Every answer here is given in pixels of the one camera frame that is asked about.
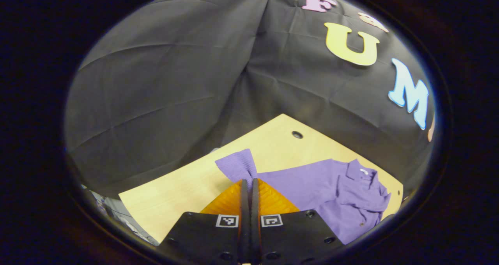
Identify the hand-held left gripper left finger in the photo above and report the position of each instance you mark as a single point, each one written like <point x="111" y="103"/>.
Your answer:
<point x="244" y="226"/>

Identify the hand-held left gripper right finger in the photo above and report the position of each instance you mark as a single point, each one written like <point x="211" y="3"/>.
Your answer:
<point x="255" y="226"/>

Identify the purple knit polo shirt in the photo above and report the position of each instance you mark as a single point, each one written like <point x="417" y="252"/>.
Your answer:
<point x="312" y="187"/>

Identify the black backdrop cloth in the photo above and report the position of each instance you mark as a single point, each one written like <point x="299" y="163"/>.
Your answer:
<point x="175" y="82"/>

